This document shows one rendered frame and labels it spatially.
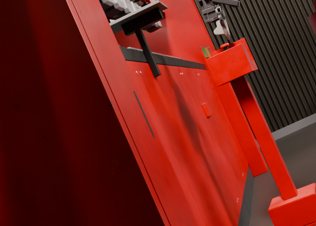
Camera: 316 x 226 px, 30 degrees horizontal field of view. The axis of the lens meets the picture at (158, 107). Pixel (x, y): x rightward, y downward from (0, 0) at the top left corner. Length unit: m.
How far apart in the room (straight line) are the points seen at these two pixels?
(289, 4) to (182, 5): 2.08
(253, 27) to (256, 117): 3.60
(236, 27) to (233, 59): 3.60
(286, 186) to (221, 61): 0.58
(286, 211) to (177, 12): 2.18
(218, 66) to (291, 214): 0.66
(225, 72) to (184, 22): 1.88
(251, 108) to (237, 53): 0.24
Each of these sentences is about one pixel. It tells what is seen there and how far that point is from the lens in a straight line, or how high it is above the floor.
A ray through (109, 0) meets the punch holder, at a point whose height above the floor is 1.17.
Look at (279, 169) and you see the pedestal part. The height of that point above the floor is 0.25.
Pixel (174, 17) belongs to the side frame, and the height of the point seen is 1.26.
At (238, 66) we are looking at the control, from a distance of 2.39.
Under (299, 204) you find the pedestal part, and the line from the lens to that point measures 2.45.
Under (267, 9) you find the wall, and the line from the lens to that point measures 6.08.
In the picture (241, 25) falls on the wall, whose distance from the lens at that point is 6.00.
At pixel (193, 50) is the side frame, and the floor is 1.00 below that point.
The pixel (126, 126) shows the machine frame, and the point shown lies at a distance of 1.00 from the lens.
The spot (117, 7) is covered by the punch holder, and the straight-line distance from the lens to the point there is 2.66.
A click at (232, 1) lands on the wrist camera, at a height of 0.96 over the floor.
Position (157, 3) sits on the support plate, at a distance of 2.01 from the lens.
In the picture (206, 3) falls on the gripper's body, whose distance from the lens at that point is 2.56.
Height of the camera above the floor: 0.62
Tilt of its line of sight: 1 degrees up
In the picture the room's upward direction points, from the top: 24 degrees counter-clockwise
